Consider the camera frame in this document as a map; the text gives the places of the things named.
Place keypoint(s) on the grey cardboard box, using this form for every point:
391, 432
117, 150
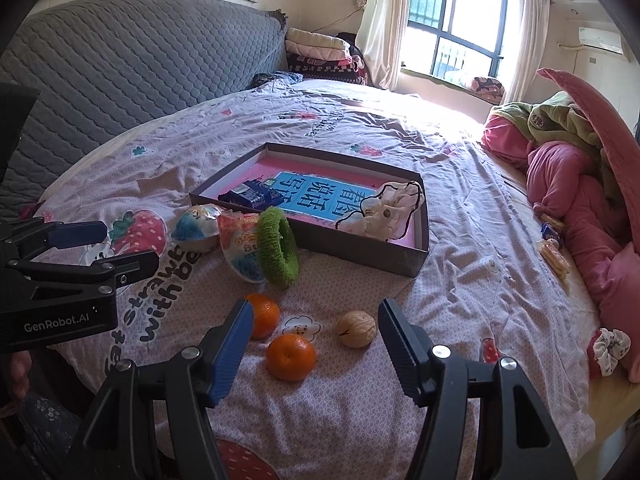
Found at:
350, 252

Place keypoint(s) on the orange white snack packet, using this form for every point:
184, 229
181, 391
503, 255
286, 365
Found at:
240, 250

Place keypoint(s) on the pink folded blanket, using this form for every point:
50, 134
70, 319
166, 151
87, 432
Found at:
320, 53

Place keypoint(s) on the dark checkered folded blanket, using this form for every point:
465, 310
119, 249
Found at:
325, 71

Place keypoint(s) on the printed strawberry bed sheet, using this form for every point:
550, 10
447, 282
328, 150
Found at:
450, 210

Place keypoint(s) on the orange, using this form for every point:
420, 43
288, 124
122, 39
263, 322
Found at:
290, 357
266, 316

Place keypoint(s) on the black framed window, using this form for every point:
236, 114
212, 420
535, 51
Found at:
450, 15

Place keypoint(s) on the clear yellow biscuit packet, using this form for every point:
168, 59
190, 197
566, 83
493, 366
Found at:
550, 217
555, 260

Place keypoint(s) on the cream folded blanket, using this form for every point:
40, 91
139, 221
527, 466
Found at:
315, 39

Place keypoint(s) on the white floral scrunchie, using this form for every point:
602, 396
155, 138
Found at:
610, 350

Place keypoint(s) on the walnut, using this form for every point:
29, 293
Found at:
355, 330

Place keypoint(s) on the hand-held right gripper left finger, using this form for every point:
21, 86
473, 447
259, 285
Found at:
231, 357

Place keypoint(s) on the person's left hand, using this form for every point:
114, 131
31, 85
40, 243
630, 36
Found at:
16, 375

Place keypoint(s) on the white air conditioner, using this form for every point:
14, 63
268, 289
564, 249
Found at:
600, 40

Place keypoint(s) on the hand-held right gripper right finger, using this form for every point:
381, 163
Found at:
400, 355

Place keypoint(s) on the pink quilt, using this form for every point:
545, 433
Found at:
565, 185

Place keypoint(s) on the cream curtain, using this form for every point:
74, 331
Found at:
382, 20
525, 45

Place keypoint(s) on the small blue snack packet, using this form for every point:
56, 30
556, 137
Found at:
551, 234

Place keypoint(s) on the grey quilted headboard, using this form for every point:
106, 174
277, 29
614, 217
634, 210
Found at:
125, 60

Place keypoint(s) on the dark blue snack packet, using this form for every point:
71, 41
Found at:
250, 194

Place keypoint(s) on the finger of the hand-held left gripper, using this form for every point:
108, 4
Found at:
127, 267
80, 234

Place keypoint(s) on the pink patterned cushion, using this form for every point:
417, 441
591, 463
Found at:
487, 89

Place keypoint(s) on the green fleece blanket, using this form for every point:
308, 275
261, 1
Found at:
555, 120

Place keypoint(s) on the dark blue patterned cloth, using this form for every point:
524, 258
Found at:
275, 79

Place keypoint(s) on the green fuzzy scrunchie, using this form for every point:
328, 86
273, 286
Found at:
270, 250

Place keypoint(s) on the blue white egg capsule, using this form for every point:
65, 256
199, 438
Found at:
195, 227

